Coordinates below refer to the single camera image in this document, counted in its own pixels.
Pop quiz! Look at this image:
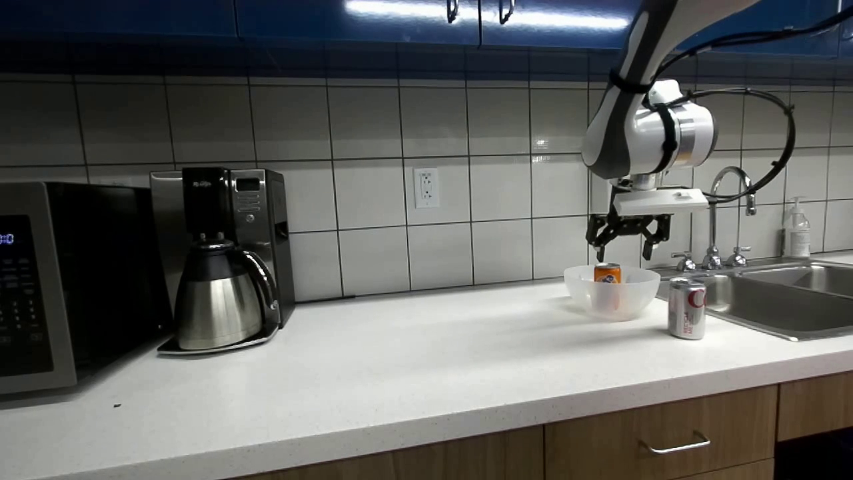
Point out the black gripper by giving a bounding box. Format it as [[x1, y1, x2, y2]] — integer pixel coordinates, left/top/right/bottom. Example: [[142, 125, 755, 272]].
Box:
[[585, 212, 672, 266]]

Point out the orange drink can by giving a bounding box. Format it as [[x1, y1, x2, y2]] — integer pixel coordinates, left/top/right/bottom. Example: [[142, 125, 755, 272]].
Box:
[[592, 261, 625, 316]]

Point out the clear plastic bowl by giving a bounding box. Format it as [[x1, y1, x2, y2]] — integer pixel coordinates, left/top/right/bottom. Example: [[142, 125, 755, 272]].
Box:
[[561, 261, 664, 324]]

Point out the silver drink can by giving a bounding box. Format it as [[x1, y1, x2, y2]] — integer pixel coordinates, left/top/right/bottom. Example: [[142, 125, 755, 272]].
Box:
[[667, 276, 711, 344]]

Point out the chrome sink faucet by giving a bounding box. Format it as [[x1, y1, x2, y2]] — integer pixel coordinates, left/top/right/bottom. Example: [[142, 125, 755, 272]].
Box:
[[703, 162, 759, 270]]

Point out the clear soap bottle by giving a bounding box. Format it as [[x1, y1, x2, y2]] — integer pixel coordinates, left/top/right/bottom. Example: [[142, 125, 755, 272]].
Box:
[[781, 196, 813, 261]]

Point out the stainless steel double sink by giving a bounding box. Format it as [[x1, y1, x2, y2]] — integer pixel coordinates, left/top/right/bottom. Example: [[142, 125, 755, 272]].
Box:
[[651, 253, 853, 348]]

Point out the brown wooden drawer front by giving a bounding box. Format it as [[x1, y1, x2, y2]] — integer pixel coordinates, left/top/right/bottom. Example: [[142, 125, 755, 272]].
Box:
[[776, 370, 853, 446], [541, 384, 781, 480], [236, 424, 547, 480]]

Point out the blue cabinet door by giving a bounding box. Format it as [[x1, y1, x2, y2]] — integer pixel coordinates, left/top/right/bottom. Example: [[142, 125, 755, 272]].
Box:
[[683, 0, 853, 68], [0, 0, 484, 48], [477, 0, 635, 53]]

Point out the black coffee maker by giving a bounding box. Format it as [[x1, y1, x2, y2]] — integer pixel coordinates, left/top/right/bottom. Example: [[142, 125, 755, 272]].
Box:
[[146, 165, 297, 361]]

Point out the stainless steel carafe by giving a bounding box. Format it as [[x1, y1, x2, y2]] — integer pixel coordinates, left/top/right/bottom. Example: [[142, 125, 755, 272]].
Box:
[[171, 237, 281, 356]]

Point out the black microwave oven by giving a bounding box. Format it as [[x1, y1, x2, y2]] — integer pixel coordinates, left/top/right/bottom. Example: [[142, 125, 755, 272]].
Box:
[[0, 180, 174, 400]]

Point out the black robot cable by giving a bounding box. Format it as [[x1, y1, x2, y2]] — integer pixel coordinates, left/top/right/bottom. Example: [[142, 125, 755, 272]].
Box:
[[652, 6, 853, 209]]

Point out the white wall outlet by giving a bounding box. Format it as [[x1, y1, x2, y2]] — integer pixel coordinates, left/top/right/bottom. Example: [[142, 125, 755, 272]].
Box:
[[411, 165, 444, 214]]

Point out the silver drawer handle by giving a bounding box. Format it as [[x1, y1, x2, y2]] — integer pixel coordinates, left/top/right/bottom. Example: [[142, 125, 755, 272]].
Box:
[[637, 433, 713, 460]]

